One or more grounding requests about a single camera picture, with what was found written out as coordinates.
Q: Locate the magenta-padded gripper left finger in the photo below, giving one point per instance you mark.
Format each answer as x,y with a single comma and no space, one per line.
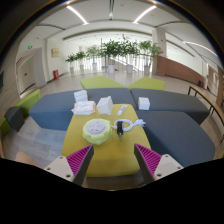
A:
70,166

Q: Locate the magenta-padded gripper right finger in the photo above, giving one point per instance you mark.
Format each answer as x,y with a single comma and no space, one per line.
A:
158,166

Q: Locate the black charger block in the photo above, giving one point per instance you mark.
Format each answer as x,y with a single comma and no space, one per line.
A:
120,128

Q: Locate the person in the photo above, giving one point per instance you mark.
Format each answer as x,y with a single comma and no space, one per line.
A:
26,158

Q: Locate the round yellow white power strip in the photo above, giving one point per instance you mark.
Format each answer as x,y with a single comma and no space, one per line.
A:
96,130

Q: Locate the wet wipes soft pack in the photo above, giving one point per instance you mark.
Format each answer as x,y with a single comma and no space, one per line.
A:
83,108

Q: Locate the small white cube box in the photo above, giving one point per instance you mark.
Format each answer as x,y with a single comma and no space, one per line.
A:
144,103

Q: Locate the small white tube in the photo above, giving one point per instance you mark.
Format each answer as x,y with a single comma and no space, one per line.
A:
122,110

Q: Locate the white cardboard box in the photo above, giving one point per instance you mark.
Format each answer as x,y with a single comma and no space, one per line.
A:
105,106

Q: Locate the white stacked tissue packs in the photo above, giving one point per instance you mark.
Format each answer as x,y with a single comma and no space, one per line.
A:
80,96

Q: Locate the dark grey ottoman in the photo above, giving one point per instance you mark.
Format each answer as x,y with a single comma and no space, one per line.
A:
14,118

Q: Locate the lime green sofa seat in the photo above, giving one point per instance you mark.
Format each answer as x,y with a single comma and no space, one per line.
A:
30,100
100,83
148,84

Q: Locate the wooden bench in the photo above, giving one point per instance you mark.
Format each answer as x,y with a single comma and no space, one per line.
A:
203,93

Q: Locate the red fire extinguisher box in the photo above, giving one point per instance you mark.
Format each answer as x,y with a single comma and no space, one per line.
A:
55,74

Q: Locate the reddish brown low counter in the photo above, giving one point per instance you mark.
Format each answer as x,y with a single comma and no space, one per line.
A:
178,70

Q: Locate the row of potted plants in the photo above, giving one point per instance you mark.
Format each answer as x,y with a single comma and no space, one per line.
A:
113,50

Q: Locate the green exit sign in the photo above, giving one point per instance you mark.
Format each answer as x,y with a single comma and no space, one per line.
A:
30,47

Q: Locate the ceiling strip lights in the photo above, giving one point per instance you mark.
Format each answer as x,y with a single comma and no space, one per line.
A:
77,15

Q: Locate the framed wall picture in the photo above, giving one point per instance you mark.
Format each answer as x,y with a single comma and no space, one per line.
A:
55,52

